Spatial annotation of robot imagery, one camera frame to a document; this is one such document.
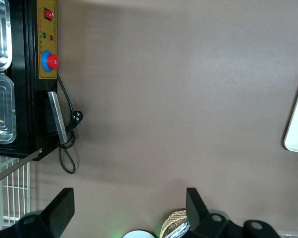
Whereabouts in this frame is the white wire rack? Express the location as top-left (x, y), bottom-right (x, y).
top-left (0, 156), bottom-right (32, 231)

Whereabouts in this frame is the silver metal bar handle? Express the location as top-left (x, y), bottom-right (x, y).
top-left (47, 91), bottom-right (68, 144)

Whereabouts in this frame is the grey metal strip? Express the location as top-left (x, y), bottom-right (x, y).
top-left (0, 147), bottom-right (43, 186)

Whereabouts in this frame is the wicker basket with foil trays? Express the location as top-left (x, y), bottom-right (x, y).
top-left (160, 209), bottom-right (189, 238)

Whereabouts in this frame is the steel food container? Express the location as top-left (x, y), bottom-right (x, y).
top-left (0, 71), bottom-right (17, 145)
top-left (0, 0), bottom-right (13, 73)

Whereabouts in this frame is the black power cable with plug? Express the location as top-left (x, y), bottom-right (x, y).
top-left (56, 73), bottom-right (84, 174)

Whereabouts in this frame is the black sealing machine yellow panel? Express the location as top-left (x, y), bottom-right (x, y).
top-left (0, 0), bottom-right (59, 161)

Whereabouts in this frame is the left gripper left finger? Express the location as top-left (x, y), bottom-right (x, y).
top-left (0, 187), bottom-right (75, 238)

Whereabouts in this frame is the red emergency stop button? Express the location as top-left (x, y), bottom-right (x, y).
top-left (41, 50), bottom-right (60, 73)

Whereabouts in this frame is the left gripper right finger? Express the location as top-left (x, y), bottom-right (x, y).
top-left (186, 187), bottom-right (281, 238)

